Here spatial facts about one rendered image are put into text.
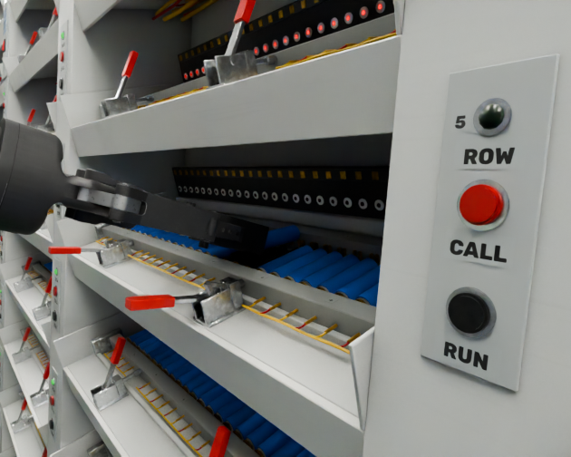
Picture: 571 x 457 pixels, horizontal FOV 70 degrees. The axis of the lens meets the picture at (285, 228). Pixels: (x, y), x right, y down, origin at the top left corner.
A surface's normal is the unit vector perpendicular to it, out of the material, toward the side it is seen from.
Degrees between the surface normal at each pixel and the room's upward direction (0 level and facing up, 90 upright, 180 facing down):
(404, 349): 90
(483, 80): 90
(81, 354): 90
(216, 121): 108
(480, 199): 90
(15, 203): 114
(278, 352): 18
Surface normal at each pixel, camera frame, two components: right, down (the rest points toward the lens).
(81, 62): 0.65, 0.11
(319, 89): -0.74, 0.30
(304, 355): -0.16, -0.95
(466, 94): -0.76, 0.00
